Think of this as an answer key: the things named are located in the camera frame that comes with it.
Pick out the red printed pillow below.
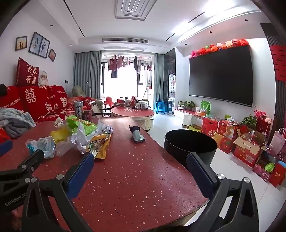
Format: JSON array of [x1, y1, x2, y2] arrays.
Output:
[[15, 57, 39, 87]]

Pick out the grey folding chair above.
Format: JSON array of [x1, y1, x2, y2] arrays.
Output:
[[89, 101, 112, 117]]

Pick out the green plastic bag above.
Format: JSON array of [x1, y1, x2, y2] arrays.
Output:
[[200, 100, 211, 115]]

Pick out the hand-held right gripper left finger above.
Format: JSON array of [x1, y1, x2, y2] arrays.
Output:
[[21, 152, 95, 232]]

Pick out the clear blue plastic wrapper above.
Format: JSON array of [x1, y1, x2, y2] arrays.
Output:
[[25, 137, 57, 159]]

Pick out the green leafy plant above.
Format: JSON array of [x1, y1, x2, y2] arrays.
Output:
[[179, 101, 196, 111]]

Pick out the red wall decoration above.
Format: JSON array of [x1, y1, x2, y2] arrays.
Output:
[[269, 45, 286, 81]]

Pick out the large double picture frame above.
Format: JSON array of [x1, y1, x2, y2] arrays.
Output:
[[28, 32, 50, 59]]

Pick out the potted green plant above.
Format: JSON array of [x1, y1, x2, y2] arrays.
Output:
[[241, 114, 257, 131]]

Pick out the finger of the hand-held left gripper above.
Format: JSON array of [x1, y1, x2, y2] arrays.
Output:
[[0, 140, 13, 157], [0, 149, 45, 182]]

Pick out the large wall television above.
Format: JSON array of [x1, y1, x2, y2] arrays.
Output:
[[189, 45, 254, 108]]

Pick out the clutter of boxes and cups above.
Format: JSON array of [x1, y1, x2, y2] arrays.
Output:
[[113, 96, 152, 110]]

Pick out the red covered sofa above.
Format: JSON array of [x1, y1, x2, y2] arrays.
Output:
[[0, 85, 99, 125]]

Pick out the yellow sponge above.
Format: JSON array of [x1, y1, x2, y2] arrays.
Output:
[[50, 127, 71, 143]]

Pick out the photo print pillow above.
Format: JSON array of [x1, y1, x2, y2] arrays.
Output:
[[38, 71, 49, 86]]

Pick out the row of hanging laundry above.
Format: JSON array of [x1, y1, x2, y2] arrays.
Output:
[[107, 55, 154, 78]]

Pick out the black round trash bin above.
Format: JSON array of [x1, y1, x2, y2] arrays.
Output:
[[164, 129, 218, 170]]

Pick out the blue white foil packet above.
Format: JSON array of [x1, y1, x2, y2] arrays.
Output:
[[97, 119, 114, 135]]

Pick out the beige armchair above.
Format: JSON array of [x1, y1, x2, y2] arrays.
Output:
[[72, 85, 86, 99]]

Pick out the grey fluffy blanket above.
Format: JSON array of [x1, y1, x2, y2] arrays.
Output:
[[0, 109, 36, 139]]

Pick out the green snack bag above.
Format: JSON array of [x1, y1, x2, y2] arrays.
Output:
[[66, 115, 97, 136]]

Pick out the yellow printed snack packet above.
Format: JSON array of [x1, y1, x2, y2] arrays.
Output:
[[86, 133, 111, 159]]

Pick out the round red top table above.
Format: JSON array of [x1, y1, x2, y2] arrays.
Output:
[[111, 107, 155, 131]]

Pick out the tall blue white drink can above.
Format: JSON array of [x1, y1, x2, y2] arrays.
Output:
[[74, 101, 84, 120]]

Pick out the dark green foil packet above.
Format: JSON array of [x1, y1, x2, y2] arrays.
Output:
[[129, 125, 146, 143]]

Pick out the small brown picture frame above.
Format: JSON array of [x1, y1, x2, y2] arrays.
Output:
[[15, 36, 28, 51]]

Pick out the white paper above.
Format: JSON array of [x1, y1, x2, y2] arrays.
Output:
[[71, 125, 105, 154]]

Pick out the low television cabinet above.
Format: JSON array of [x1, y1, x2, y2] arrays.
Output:
[[174, 108, 206, 122]]

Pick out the white cylindrical appliance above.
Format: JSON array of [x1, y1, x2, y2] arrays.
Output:
[[183, 113, 193, 128]]

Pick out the ceiling air vent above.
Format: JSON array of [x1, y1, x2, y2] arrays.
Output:
[[102, 38, 149, 43]]

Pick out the black glass cabinet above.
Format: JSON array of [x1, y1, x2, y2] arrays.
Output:
[[163, 48, 176, 114]]

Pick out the pink flower bouquet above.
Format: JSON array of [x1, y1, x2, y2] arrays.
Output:
[[255, 109, 272, 134]]

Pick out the pile of red gift boxes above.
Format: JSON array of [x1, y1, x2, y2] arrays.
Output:
[[189, 116, 286, 188]]

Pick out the pink paper bag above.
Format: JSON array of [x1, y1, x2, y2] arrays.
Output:
[[269, 128, 286, 155]]

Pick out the grey curtain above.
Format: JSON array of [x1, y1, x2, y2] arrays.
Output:
[[73, 51, 101, 100], [154, 54, 164, 107]]

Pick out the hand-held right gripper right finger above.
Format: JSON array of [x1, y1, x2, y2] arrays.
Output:
[[186, 152, 266, 232]]

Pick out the rectangular ceiling light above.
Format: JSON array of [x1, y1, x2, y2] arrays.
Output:
[[115, 0, 157, 21]]

